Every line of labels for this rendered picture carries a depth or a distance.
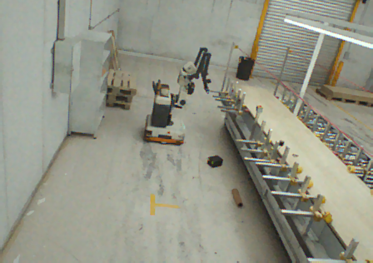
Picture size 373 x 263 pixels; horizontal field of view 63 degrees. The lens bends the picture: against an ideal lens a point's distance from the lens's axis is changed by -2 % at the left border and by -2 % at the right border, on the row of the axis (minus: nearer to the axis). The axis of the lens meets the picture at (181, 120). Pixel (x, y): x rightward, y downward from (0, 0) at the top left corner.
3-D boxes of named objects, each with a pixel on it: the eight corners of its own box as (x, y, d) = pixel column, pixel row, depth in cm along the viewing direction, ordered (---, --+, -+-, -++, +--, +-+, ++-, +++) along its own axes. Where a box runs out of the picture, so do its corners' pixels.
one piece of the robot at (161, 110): (149, 132, 518) (156, 85, 485) (150, 119, 567) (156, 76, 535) (169, 135, 522) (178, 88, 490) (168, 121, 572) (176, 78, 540)
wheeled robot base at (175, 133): (143, 141, 518) (146, 127, 508) (145, 124, 576) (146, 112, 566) (183, 146, 527) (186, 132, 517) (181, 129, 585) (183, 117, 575)
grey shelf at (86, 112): (67, 135, 494) (72, 37, 434) (80, 113, 576) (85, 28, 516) (96, 139, 500) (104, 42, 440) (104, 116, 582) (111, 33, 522)
